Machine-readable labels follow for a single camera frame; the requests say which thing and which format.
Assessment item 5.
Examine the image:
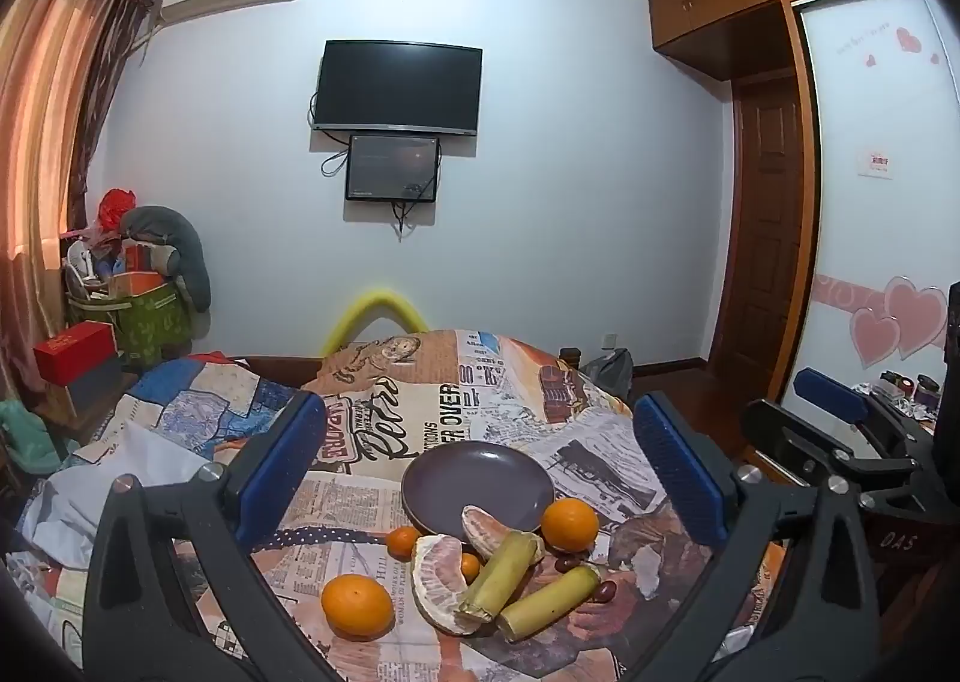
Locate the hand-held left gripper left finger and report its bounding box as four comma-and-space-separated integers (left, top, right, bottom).
81, 389, 353, 682

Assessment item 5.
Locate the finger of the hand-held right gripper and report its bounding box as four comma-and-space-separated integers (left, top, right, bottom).
795, 367, 938, 462
741, 398, 935, 514

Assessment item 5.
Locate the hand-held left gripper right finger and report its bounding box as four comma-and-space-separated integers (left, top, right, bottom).
634, 391, 880, 682

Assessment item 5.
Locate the orange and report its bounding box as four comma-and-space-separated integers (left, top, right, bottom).
321, 575, 395, 642
541, 498, 601, 552

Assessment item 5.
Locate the green sugarcane piece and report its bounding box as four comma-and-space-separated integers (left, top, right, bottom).
457, 530, 547, 624
498, 563, 603, 644

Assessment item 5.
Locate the purple round plate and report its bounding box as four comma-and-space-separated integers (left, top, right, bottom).
400, 442, 557, 540

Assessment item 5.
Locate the large peeled pomelo segment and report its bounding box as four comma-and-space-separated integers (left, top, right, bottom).
411, 534, 485, 636

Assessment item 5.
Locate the small peeled pomelo segment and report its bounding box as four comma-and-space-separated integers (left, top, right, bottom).
460, 504, 526, 557

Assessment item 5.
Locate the patchwork printed blanket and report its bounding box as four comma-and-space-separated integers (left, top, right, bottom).
71, 352, 323, 473

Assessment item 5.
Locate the grey bag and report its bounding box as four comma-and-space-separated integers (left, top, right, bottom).
581, 348, 635, 402

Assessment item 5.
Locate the white crumpled sheet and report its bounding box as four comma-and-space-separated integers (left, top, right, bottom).
15, 419, 256, 570

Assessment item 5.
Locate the brown wooden door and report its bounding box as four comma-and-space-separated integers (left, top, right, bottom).
731, 74, 820, 383

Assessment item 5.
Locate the white heart-sticker sliding door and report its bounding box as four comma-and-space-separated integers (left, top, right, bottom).
780, 0, 960, 420

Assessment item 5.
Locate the newspaper print tablecloth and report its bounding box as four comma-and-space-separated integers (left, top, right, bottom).
187, 329, 781, 682

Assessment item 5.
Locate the green storage box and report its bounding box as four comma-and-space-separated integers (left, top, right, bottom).
71, 280, 192, 368

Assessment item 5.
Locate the yellow foam tube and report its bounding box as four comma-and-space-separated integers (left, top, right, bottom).
321, 288, 428, 357

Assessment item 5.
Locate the grey box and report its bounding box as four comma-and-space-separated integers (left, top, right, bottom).
64, 352, 125, 422

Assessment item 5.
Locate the red box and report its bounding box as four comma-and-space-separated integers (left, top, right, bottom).
34, 322, 121, 387

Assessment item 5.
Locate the orange box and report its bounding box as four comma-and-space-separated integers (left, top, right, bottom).
112, 243, 163, 297

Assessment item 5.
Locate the teal cloth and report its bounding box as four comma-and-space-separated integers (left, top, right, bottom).
0, 400, 65, 474

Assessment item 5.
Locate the grey plush toy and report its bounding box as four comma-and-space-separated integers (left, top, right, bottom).
120, 205, 212, 314

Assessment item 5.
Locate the red plastic bag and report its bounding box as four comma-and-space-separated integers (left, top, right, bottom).
97, 188, 140, 233

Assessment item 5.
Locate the pink curtain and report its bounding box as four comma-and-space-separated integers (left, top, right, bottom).
0, 0, 143, 413

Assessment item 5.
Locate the dark patterned curtain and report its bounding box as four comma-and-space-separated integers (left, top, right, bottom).
75, 0, 163, 233

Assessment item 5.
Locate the black monitor cable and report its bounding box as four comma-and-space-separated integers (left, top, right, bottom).
393, 181, 440, 237

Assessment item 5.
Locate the black television cable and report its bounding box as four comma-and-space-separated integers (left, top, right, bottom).
308, 92, 350, 177

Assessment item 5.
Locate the small black wall monitor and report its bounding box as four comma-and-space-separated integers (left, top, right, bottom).
345, 134, 441, 204

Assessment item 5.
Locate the black wall television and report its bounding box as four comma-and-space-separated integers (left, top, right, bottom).
313, 38, 483, 137

